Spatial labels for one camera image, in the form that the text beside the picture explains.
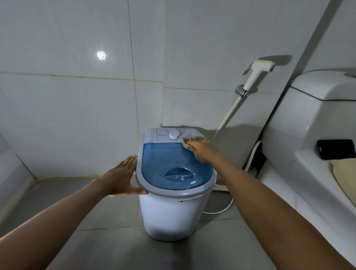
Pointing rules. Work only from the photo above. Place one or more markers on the person's left hand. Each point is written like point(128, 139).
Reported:
point(119, 180)

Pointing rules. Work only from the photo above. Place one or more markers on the person's right hand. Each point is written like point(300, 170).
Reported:
point(206, 151)

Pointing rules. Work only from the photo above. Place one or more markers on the person's right fingers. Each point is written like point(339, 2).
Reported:
point(192, 145)

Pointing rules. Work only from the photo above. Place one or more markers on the person's left thumb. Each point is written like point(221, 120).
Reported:
point(137, 191)

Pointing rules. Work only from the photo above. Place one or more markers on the beige cleaning cloth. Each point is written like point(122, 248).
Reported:
point(196, 138)

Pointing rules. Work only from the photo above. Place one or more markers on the white mini washing machine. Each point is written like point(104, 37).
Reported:
point(172, 211)

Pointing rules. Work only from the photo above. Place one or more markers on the person's right forearm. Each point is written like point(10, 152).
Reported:
point(272, 214)

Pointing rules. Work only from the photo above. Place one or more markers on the person's left forearm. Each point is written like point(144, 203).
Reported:
point(52, 222)

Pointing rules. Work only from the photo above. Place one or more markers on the white washer dial knob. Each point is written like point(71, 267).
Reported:
point(174, 135)

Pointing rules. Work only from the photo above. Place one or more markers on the blue translucent washer lid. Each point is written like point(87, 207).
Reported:
point(164, 161)

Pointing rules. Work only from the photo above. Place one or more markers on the white water supply pipe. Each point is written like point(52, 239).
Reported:
point(251, 155)

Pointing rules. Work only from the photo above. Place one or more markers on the white bidet sprayer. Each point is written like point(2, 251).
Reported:
point(257, 71)

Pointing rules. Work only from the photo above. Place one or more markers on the white toilet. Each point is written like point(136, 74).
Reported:
point(294, 133)

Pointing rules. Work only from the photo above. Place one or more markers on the white toilet tank lid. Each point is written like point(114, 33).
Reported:
point(319, 83)

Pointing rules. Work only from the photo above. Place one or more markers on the black smartphone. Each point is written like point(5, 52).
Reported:
point(335, 149)

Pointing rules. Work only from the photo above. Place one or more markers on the pale yellow cloth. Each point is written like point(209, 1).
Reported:
point(345, 178)

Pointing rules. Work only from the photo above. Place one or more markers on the chrome sprayer wall holder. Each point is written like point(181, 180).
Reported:
point(240, 91)

